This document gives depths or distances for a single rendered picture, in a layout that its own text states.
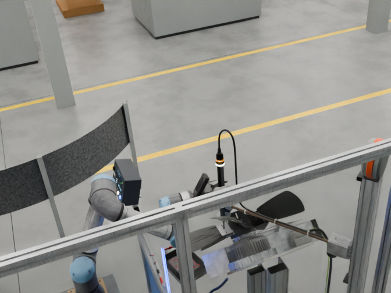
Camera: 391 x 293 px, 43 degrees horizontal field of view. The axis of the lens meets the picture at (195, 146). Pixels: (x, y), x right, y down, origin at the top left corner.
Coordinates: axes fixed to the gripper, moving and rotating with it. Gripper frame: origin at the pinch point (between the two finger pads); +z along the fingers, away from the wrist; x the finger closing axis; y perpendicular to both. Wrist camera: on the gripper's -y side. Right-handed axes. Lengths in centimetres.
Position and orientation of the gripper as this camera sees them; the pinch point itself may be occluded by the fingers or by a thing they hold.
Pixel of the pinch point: (226, 183)
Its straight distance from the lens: 252.6
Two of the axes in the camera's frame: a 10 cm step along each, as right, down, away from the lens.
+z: 9.4, -2.5, 2.3
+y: 0.8, 8.3, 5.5
